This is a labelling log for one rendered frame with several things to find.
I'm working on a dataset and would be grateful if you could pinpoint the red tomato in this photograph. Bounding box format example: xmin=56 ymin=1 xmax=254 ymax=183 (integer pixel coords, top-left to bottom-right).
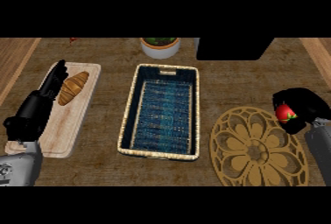
xmin=274 ymin=103 xmax=299 ymax=124

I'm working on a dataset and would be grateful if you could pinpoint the black appliance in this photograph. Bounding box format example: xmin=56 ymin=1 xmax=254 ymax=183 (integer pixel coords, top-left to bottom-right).
xmin=195 ymin=37 xmax=275 ymax=61

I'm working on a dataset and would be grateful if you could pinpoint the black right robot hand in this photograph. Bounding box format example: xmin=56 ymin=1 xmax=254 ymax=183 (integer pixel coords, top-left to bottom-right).
xmin=272 ymin=87 xmax=331 ymax=136

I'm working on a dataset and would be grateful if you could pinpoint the brown baguette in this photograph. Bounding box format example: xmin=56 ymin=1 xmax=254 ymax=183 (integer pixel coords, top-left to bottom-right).
xmin=56 ymin=71 xmax=90 ymax=107

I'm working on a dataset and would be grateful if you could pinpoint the pale wooden cutting board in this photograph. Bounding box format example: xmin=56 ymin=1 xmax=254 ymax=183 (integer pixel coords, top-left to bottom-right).
xmin=5 ymin=61 xmax=102 ymax=159

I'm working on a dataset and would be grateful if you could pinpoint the blue wicker basket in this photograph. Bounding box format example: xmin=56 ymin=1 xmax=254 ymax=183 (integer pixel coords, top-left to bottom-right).
xmin=117 ymin=63 xmax=203 ymax=162

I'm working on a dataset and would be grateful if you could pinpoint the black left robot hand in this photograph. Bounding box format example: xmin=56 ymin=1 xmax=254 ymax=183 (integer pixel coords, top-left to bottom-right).
xmin=3 ymin=59 xmax=70 ymax=144

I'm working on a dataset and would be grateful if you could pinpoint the round tan floral placemat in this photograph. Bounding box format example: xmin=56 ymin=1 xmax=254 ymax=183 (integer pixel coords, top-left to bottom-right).
xmin=209 ymin=106 xmax=311 ymax=187

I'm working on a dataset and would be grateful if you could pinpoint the white plant pot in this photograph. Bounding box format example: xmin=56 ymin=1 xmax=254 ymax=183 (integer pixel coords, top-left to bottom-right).
xmin=139 ymin=37 xmax=182 ymax=60

